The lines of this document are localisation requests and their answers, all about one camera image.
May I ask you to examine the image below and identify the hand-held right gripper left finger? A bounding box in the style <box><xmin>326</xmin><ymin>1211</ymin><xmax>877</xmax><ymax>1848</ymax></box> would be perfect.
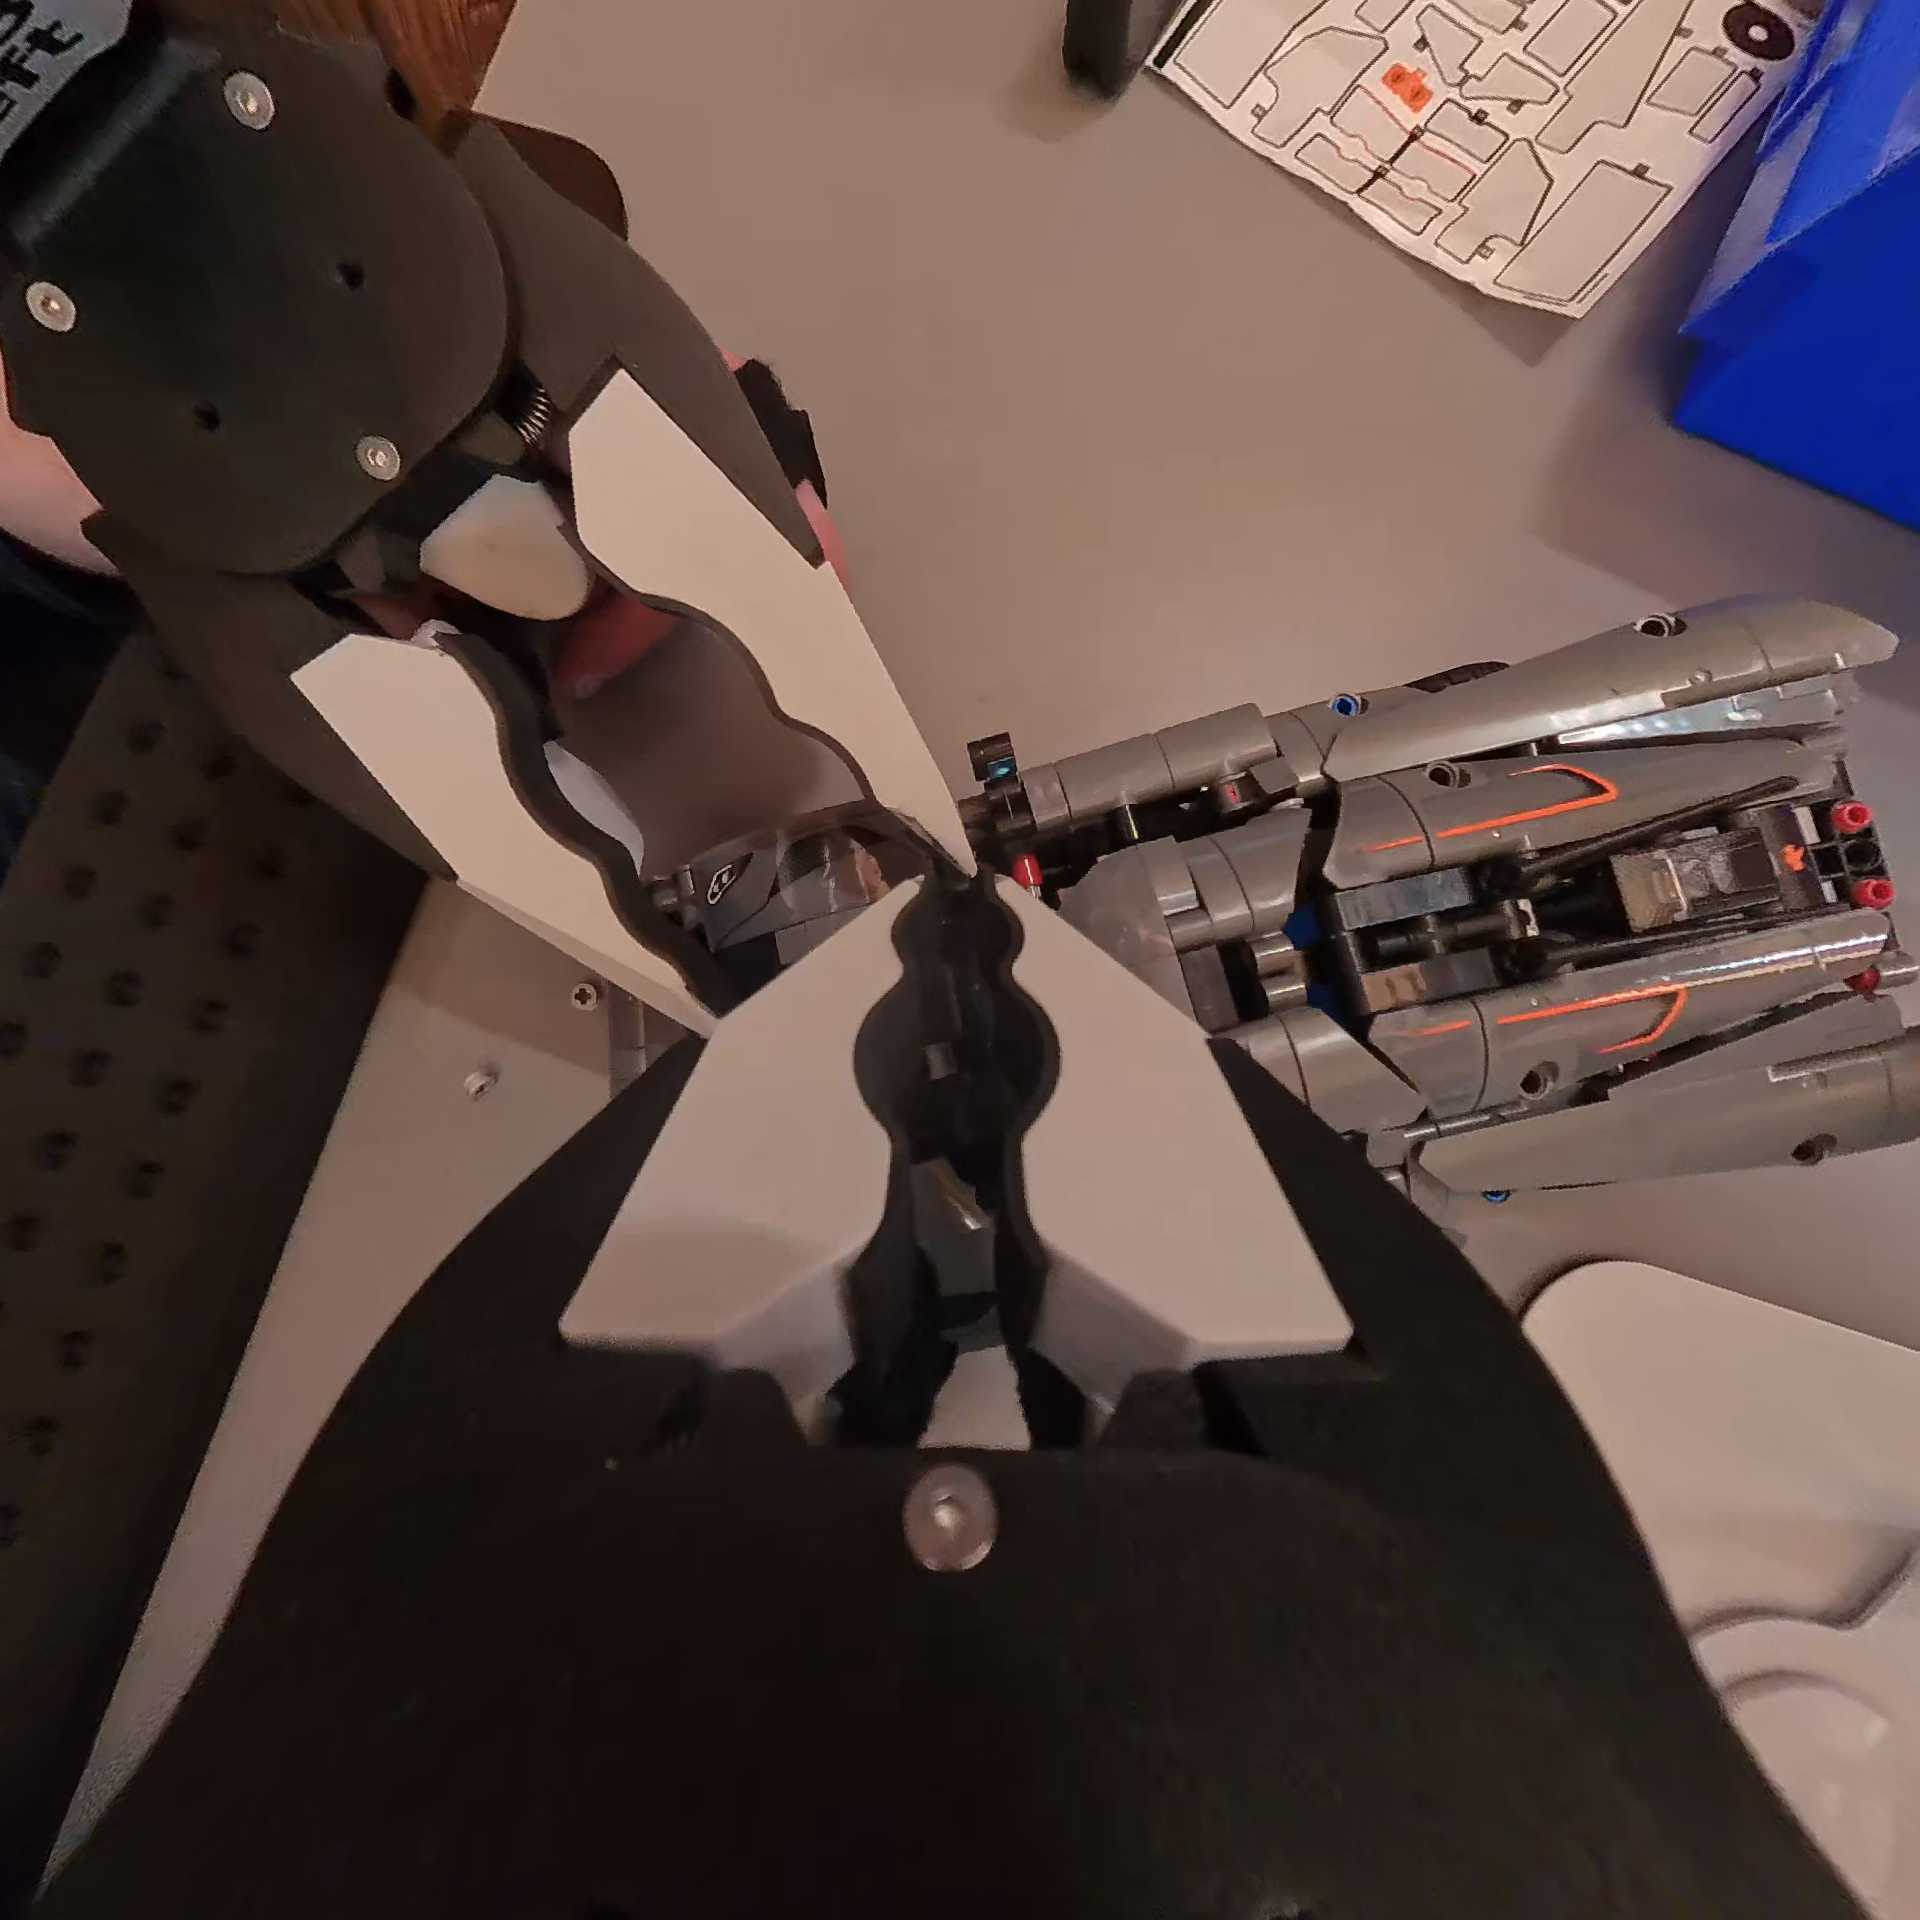
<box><xmin>559</xmin><ymin>877</ymin><xmax>961</xmax><ymax>1445</ymax></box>

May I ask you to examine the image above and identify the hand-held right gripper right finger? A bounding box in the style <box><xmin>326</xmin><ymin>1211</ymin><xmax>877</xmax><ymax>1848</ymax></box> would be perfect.
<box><xmin>983</xmin><ymin>873</ymin><xmax>1359</xmax><ymax>1443</ymax></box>

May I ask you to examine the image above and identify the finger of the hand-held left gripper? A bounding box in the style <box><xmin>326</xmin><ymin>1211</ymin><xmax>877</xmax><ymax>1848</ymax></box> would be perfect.
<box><xmin>421</xmin><ymin>369</ymin><xmax>970</xmax><ymax>864</ymax></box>
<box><xmin>287</xmin><ymin>626</ymin><xmax>751</xmax><ymax>1041</ymax></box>

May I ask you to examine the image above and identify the dark grey lego fender piece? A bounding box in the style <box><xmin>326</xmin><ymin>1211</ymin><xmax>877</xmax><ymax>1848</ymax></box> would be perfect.
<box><xmin>674</xmin><ymin>822</ymin><xmax>923</xmax><ymax>962</ymax></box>

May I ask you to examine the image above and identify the grey lego car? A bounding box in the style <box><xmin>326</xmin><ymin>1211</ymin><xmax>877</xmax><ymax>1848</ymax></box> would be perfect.
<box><xmin>643</xmin><ymin>597</ymin><xmax>1920</xmax><ymax>1256</ymax></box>

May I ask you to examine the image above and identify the lego sticker sheet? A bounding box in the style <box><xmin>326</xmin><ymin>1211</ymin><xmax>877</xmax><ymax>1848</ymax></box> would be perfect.
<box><xmin>1147</xmin><ymin>0</ymin><xmax>1829</xmax><ymax>321</ymax></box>

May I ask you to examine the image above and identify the person's left hand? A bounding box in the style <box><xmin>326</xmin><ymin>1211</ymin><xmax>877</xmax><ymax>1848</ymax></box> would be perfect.
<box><xmin>562</xmin><ymin>597</ymin><xmax>665</xmax><ymax>701</ymax></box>

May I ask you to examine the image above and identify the wooden pillar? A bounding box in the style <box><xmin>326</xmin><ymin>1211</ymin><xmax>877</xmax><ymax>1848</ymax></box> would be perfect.
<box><xmin>381</xmin><ymin>0</ymin><xmax>519</xmax><ymax>137</ymax></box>

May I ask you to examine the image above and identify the black perforated chair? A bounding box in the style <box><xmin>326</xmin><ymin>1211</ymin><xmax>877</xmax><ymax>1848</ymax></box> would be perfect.
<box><xmin>0</xmin><ymin>632</ymin><xmax>430</xmax><ymax>1862</ymax></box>

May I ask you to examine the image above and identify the white book stand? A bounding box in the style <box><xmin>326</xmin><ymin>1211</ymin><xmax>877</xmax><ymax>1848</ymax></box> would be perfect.
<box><xmin>1514</xmin><ymin>1258</ymin><xmax>1920</xmax><ymax>1920</ymax></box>

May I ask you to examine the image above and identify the black rectangular case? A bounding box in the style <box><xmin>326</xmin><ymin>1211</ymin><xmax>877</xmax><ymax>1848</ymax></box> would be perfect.
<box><xmin>1063</xmin><ymin>0</ymin><xmax>1191</xmax><ymax>97</ymax></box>

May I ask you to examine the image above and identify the blue storage bin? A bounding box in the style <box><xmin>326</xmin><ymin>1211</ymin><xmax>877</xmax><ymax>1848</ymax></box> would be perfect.
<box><xmin>1678</xmin><ymin>0</ymin><xmax>1920</xmax><ymax>531</ymax></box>

